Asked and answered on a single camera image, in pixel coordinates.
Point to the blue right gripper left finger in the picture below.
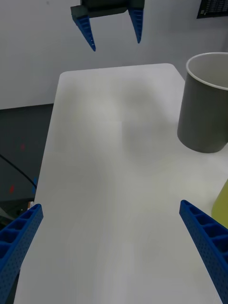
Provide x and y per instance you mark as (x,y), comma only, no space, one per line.
(16,249)

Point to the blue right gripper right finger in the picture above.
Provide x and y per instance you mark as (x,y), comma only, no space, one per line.
(211,244)

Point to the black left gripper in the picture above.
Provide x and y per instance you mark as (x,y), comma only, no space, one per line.
(109,7)

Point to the yellow-green plastic bin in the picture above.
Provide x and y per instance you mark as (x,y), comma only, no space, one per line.
(222,206)

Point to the grey plastic bin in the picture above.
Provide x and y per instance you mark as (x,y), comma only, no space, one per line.
(202,118)

